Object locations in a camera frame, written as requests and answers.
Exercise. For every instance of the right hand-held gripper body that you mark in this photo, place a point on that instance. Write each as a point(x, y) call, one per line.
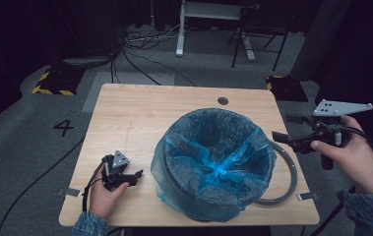
point(330, 131)

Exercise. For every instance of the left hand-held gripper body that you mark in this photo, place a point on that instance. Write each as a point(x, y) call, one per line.
point(115, 177)

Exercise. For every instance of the blue plastic trash bag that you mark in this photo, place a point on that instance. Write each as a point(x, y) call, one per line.
point(213, 164)

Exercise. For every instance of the grey ribbed trash bin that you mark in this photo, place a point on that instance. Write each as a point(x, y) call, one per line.
point(207, 220)

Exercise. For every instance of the person's left hand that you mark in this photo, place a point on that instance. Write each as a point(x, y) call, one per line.
point(103, 200)

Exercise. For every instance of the person's right hand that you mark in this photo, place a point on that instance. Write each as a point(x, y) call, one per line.
point(358, 164)

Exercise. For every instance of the black yellow striped floor base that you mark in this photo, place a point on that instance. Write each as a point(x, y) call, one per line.
point(289, 88)
point(57, 82)

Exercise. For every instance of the grey tape strip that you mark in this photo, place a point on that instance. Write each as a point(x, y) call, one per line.
point(71, 192)
point(308, 196)

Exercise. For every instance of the round grey table grommet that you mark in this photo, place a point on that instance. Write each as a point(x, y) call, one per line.
point(222, 101)

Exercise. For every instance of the grey pillar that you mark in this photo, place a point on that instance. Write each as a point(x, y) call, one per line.
point(318, 39)

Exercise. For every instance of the black metal chair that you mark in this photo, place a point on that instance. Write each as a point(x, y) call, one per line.
point(259, 31)

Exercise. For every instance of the white desk frame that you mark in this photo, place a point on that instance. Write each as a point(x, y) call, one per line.
point(181, 32)

